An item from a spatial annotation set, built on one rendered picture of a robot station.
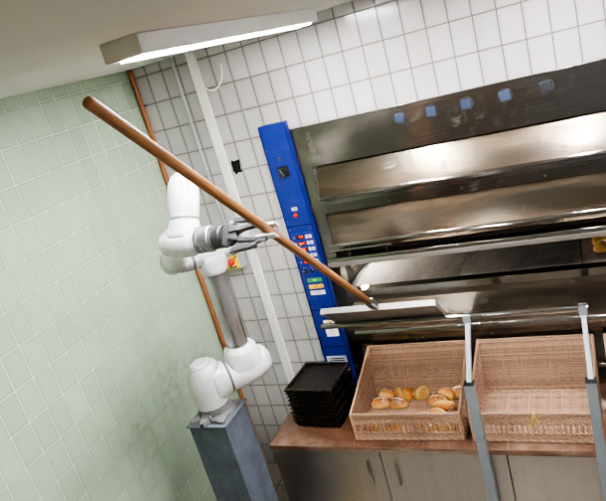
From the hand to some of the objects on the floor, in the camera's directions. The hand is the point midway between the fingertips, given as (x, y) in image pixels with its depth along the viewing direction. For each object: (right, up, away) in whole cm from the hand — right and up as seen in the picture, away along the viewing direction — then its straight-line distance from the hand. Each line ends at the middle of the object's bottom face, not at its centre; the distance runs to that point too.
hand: (267, 230), depth 199 cm
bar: (+103, -148, +108) cm, 211 cm away
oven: (+173, -92, +223) cm, 296 cm away
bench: (+126, -138, +119) cm, 222 cm away
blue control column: (+86, -103, +263) cm, 295 cm away
